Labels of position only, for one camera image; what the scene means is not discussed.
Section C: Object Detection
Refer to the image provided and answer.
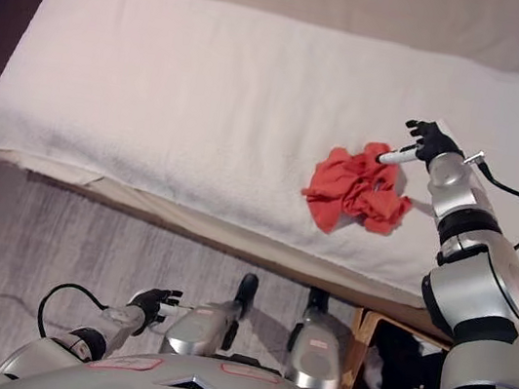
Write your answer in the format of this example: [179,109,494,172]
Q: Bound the red cloth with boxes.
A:
[295,131,421,248]

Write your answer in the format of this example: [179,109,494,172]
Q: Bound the black clothes pile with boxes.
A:
[362,319,455,389]

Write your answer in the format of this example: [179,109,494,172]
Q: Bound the white terry bed towel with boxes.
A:
[0,0,519,327]

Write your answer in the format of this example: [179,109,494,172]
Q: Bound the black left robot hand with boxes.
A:
[122,283,190,344]

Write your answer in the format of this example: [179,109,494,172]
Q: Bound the wooden laundry basket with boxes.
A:
[339,304,459,389]

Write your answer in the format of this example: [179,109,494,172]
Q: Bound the silver right robot leg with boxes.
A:
[280,284,356,389]

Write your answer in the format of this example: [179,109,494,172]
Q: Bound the white garment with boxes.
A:
[358,342,390,389]

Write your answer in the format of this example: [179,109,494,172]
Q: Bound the robot torso and legs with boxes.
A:
[0,162,437,389]

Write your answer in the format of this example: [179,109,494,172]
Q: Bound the silver left robot leg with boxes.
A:
[158,260,261,367]

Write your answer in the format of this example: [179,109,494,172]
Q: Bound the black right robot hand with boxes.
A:
[376,113,467,177]

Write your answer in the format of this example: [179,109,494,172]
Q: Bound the silver robot leg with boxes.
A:
[280,284,356,389]
[158,260,261,367]

